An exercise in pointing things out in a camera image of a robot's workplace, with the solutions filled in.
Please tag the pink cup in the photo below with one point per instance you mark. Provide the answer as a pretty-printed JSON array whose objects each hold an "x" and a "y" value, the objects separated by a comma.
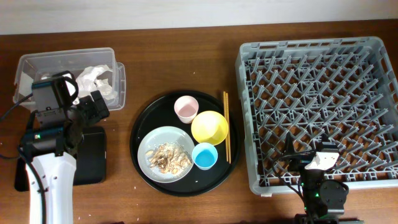
[{"x": 186, "y": 108}]

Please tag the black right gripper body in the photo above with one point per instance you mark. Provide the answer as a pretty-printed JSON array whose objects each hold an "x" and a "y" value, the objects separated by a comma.
[{"x": 299, "y": 163}]

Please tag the left wooden chopstick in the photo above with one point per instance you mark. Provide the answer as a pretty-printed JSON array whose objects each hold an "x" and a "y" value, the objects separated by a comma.
[{"x": 225, "y": 125}]

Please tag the blue cup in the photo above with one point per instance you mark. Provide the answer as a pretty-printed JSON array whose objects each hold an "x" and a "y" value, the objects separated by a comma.
[{"x": 204, "y": 155}]

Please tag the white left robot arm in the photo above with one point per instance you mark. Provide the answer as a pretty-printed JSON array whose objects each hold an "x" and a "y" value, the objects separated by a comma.
[{"x": 50, "y": 179}]

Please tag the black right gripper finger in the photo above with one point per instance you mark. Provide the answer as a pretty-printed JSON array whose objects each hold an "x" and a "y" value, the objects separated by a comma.
[
  {"x": 325, "y": 139},
  {"x": 289, "y": 146}
]

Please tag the white tissue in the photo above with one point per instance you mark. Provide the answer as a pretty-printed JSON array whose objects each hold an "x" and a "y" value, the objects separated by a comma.
[{"x": 88, "y": 82}]

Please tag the yellow bowl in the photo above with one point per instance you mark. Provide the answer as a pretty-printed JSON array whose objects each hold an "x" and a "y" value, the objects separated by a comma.
[{"x": 208, "y": 126}]

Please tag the right wooden chopstick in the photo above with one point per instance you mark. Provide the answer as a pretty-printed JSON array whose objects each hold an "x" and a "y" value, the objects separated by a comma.
[{"x": 226, "y": 110}]

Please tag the round black serving tray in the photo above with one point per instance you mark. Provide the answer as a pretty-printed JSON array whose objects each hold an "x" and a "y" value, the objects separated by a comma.
[{"x": 161, "y": 113}]

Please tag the grey plate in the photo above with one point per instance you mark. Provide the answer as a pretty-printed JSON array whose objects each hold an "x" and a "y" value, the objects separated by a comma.
[{"x": 153, "y": 140}]

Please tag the wooden chopstick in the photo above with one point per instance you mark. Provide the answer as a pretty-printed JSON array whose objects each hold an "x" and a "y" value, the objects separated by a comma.
[
  {"x": 226, "y": 110},
  {"x": 225, "y": 125}
]

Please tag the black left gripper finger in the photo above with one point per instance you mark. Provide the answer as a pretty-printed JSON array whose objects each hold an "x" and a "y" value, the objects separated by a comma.
[
  {"x": 100, "y": 105},
  {"x": 87, "y": 109}
]

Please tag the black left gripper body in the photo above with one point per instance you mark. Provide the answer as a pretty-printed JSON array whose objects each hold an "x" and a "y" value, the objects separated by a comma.
[{"x": 76, "y": 116}]

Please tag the black rectangular tray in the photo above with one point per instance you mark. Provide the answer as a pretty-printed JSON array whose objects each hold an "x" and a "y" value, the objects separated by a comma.
[{"x": 90, "y": 160}]

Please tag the clear plastic waste bin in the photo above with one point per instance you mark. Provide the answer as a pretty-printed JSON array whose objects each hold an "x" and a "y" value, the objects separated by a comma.
[{"x": 35, "y": 67}]

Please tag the food scraps on plate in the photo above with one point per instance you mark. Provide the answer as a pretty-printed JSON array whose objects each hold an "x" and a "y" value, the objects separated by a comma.
[{"x": 169, "y": 158}]

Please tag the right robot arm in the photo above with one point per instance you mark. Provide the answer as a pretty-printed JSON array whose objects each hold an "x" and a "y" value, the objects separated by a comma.
[{"x": 323, "y": 198}]

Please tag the grey dishwasher rack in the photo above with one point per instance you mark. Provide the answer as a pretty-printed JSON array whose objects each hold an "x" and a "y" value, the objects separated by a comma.
[{"x": 343, "y": 87}]

